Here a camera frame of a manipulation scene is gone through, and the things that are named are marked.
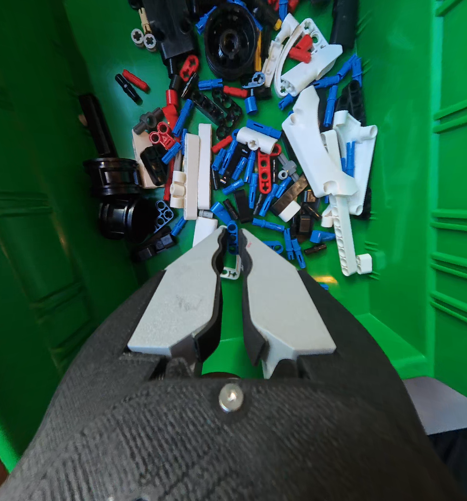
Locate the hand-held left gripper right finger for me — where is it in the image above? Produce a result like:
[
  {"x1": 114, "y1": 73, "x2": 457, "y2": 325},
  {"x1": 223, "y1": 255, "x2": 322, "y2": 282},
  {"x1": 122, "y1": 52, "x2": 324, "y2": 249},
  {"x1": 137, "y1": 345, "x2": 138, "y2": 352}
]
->
[{"x1": 238, "y1": 228, "x2": 337, "y2": 379}]

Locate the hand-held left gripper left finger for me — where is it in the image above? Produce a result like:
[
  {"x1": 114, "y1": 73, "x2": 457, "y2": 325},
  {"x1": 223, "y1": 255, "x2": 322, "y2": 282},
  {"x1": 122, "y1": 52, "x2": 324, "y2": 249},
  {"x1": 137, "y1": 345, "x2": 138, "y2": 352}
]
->
[{"x1": 126, "y1": 226, "x2": 227, "y2": 365}]

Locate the pile of brick parts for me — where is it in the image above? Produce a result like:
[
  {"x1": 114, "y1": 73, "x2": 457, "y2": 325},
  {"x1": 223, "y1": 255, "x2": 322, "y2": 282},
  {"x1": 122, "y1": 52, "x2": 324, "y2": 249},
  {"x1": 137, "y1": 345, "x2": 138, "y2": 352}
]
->
[{"x1": 77, "y1": 0, "x2": 379, "y2": 293}]

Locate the green plastic bin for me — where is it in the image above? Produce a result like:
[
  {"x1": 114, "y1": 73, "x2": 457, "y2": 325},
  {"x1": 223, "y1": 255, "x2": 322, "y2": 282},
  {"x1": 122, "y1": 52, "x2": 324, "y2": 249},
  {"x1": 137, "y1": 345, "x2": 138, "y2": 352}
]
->
[{"x1": 0, "y1": 0, "x2": 467, "y2": 472}]

